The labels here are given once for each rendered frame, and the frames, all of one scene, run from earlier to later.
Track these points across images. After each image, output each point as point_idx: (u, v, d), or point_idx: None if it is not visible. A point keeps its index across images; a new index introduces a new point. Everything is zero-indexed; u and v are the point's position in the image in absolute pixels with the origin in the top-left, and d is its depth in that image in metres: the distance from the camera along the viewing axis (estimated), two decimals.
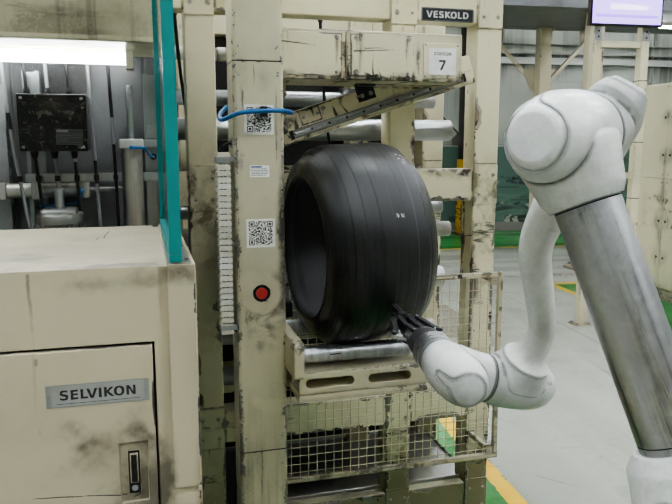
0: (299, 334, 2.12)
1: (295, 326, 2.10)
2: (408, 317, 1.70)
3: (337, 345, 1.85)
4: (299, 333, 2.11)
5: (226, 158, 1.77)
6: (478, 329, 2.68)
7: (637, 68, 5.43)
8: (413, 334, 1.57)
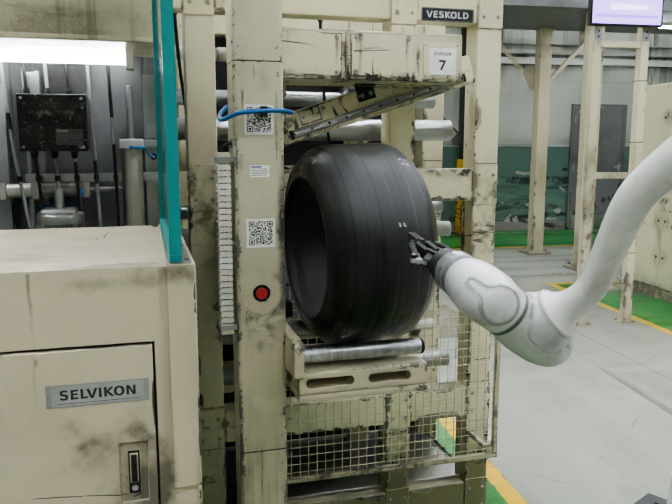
0: (300, 332, 2.10)
1: (294, 320, 2.11)
2: (427, 243, 1.56)
3: (335, 344, 1.88)
4: (299, 327, 2.10)
5: (226, 158, 1.77)
6: (478, 329, 2.68)
7: (637, 68, 5.43)
8: (435, 256, 1.43)
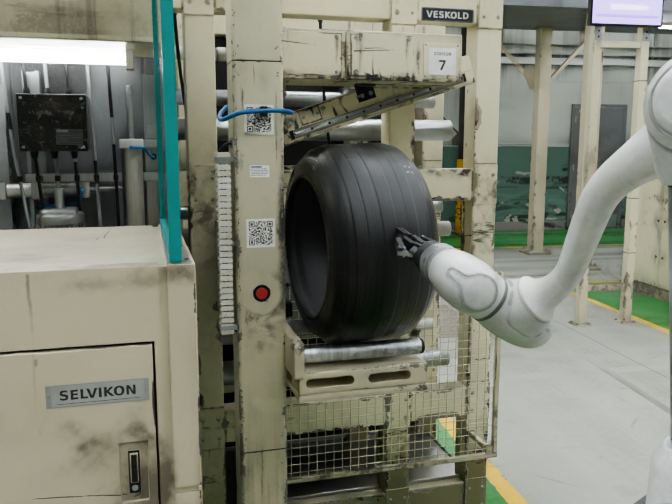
0: (300, 323, 2.10)
1: None
2: (414, 237, 1.64)
3: None
4: (298, 320, 2.12)
5: (226, 158, 1.77)
6: (478, 329, 2.68)
7: (637, 68, 5.43)
8: (419, 248, 1.51)
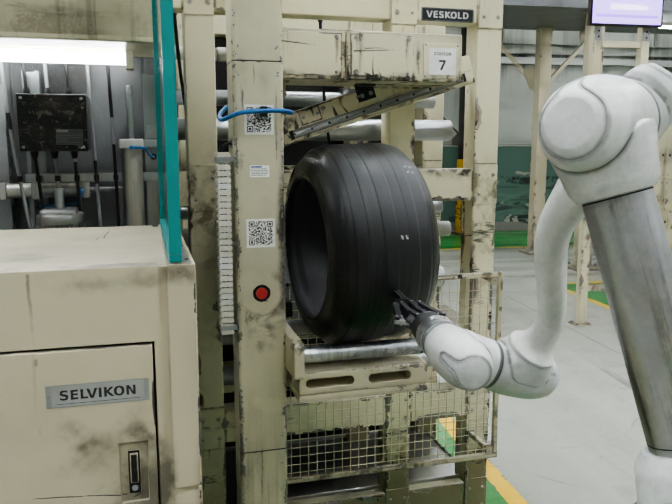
0: (300, 323, 2.10)
1: None
2: (411, 303, 1.67)
3: None
4: (298, 320, 2.12)
5: (226, 158, 1.77)
6: (478, 329, 2.68)
7: None
8: (416, 319, 1.55)
